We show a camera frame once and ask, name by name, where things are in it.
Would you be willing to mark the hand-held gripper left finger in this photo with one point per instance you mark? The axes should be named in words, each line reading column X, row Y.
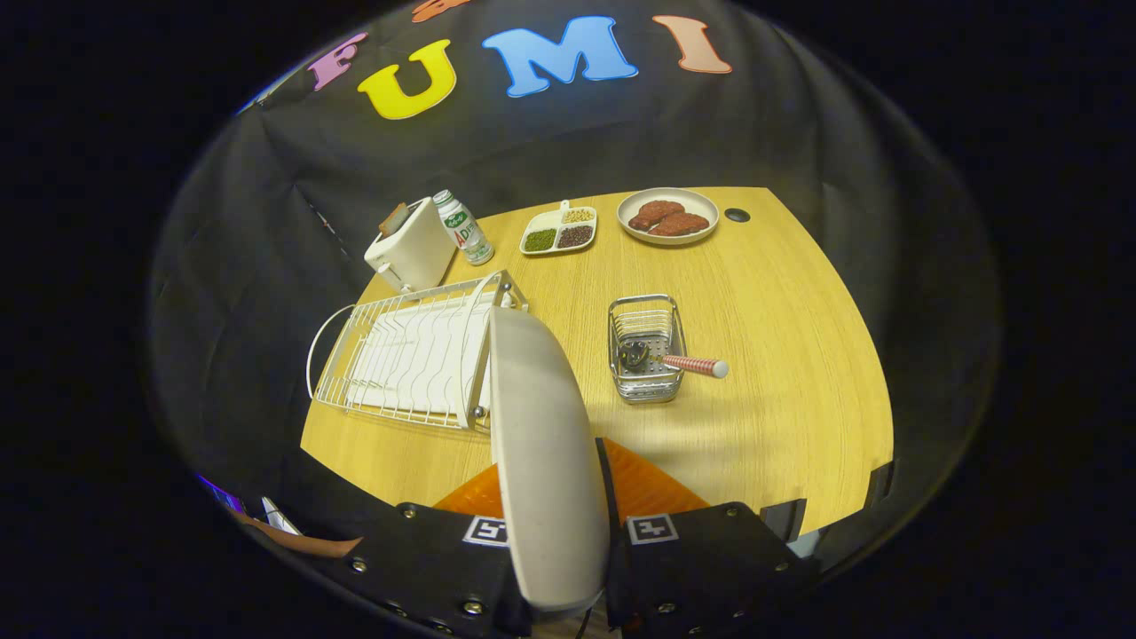
column 444, row 568

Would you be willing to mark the red meat piece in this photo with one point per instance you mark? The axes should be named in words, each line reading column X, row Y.
column 683, row 224
column 657, row 213

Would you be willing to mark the white toaster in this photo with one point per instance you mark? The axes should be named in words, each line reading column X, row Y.
column 415, row 253

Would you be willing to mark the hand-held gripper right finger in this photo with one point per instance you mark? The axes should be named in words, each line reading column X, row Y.
column 692, row 559

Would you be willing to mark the white divided bean dish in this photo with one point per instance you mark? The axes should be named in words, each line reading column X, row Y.
column 559, row 235

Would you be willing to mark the beige plate with meat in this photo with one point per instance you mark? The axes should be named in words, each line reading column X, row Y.
column 701, row 202

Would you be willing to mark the beige round plate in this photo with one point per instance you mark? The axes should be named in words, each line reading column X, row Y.
column 541, row 444

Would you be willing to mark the brown bread slice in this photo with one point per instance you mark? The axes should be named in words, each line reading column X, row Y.
column 393, row 218

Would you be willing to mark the black backdrop cloth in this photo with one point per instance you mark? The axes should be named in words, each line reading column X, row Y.
column 373, row 160

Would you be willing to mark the white green-label drink bottle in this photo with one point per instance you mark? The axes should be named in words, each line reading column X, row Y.
column 464, row 229

